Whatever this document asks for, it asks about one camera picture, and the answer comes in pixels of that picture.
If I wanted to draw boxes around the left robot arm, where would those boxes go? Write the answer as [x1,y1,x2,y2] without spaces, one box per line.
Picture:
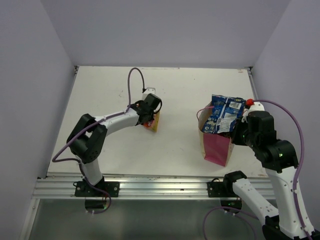
[67,93,163,197]

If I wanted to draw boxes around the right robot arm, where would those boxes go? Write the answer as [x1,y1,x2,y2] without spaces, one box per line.
[207,110,320,240]

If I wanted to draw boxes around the blue Kettle chips bag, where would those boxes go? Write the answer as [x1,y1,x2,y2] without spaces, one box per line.
[200,94,246,134]

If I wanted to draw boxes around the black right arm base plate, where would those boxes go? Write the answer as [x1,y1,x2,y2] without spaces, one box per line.
[206,178,225,198]

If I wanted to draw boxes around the aluminium mounting rail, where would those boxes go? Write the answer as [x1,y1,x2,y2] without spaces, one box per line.
[32,174,276,200]

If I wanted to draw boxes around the Fox's candy bag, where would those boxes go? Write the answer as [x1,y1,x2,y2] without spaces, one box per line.
[143,112,160,133]

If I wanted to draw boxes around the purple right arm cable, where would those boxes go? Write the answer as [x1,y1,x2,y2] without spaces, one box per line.
[254,99,313,238]

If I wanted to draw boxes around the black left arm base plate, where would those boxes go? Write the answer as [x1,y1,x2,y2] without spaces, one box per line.
[73,180,120,198]

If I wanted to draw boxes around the pink paper bag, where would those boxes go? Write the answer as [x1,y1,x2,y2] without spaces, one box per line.
[196,101,235,167]

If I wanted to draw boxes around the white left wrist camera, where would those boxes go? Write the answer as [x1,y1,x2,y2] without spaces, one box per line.
[141,87,156,100]

